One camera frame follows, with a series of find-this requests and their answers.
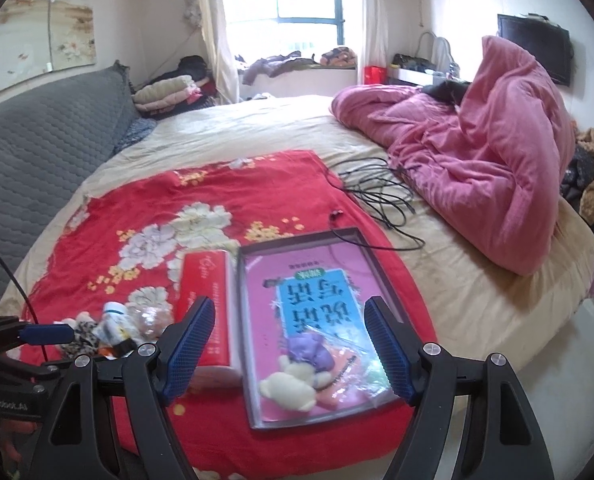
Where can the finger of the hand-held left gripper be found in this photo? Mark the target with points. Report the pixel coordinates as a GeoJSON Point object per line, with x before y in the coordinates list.
{"type": "Point", "coordinates": [42, 333]}
{"type": "Point", "coordinates": [37, 367]}

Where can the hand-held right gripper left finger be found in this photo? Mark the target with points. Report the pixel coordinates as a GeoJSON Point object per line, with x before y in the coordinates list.
{"type": "Point", "coordinates": [189, 350]}

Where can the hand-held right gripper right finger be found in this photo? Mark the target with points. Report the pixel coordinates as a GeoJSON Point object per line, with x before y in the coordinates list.
{"type": "Point", "coordinates": [384, 350]}

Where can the leopard print scrunchie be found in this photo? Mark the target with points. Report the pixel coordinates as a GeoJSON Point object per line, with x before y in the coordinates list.
{"type": "Point", "coordinates": [84, 338]}

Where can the pink face mask pack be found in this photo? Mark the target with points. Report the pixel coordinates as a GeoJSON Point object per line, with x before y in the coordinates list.
{"type": "Point", "coordinates": [342, 380]}

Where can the cream plush toy purple top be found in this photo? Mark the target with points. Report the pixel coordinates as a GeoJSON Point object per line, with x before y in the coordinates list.
{"type": "Point", "coordinates": [292, 380]}

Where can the dark shallow box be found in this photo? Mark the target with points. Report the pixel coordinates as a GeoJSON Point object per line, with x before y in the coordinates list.
{"type": "Point", "coordinates": [297, 239]}

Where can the person's left hand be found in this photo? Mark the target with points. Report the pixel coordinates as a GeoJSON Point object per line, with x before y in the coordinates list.
{"type": "Point", "coordinates": [17, 432]}

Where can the white pill bottle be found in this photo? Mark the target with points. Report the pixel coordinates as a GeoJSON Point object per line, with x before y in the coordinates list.
{"type": "Point", "coordinates": [112, 320]}

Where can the red tissue pack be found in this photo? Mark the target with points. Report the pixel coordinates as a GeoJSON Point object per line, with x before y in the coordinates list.
{"type": "Point", "coordinates": [207, 270]}

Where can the pink book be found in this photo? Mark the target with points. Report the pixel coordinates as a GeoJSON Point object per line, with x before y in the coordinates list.
{"type": "Point", "coordinates": [277, 280]}

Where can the red floral blanket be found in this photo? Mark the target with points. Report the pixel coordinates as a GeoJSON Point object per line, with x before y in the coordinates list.
{"type": "Point", "coordinates": [142, 200]}

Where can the grey quilted headboard cover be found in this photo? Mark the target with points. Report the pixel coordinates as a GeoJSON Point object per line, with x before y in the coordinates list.
{"type": "Point", "coordinates": [42, 135]}

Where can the dark blue patterned pillow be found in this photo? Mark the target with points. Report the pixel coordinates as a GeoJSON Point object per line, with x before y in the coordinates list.
{"type": "Point", "coordinates": [137, 132]}

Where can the pink quilt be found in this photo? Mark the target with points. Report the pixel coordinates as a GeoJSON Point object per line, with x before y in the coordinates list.
{"type": "Point", "coordinates": [502, 160]}

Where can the cream bed sheet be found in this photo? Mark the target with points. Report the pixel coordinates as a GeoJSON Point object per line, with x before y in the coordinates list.
{"type": "Point", "coordinates": [277, 125]}

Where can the stack of folded clothes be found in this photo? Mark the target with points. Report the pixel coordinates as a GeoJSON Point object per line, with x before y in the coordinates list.
{"type": "Point", "coordinates": [167, 92]}

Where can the black garment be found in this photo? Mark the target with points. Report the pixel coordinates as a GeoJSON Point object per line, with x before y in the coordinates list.
{"type": "Point", "coordinates": [447, 91]}

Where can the white desk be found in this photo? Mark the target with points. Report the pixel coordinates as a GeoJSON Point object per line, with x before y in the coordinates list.
{"type": "Point", "coordinates": [417, 78]}

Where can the red bag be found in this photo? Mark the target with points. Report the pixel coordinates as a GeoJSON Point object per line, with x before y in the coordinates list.
{"type": "Point", "coordinates": [375, 75]}

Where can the white window bench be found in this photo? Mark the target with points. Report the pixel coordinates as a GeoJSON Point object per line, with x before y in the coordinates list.
{"type": "Point", "coordinates": [317, 82]}

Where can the black bag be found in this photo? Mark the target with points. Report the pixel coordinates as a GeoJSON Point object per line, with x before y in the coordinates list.
{"type": "Point", "coordinates": [412, 62]}

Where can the grey clothes on sill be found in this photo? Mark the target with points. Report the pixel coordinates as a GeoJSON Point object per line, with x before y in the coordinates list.
{"type": "Point", "coordinates": [272, 65]}

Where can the colourful clothes on sill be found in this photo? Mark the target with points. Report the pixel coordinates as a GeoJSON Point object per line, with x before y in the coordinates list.
{"type": "Point", "coordinates": [337, 56]}

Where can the cream curtain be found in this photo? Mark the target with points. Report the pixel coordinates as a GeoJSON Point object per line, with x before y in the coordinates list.
{"type": "Point", "coordinates": [212, 35]}
{"type": "Point", "coordinates": [374, 10]}

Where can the black television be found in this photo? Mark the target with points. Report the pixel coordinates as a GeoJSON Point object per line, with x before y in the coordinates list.
{"type": "Point", "coordinates": [532, 45]}

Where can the floral wall poster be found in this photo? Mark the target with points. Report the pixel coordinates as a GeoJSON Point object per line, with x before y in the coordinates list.
{"type": "Point", "coordinates": [27, 35]}

